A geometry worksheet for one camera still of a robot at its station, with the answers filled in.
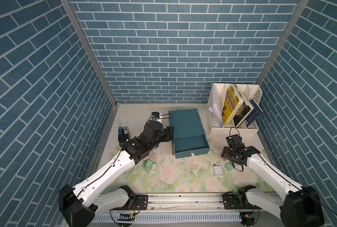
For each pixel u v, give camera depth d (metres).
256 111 0.96
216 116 0.86
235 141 0.67
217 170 0.85
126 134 0.97
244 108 0.94
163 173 0.84
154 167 0.84
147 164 0.85
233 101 0.93
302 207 0.42
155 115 0.63
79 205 0.37
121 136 0.97
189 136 0.74
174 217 0.77
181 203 0.75
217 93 1.03
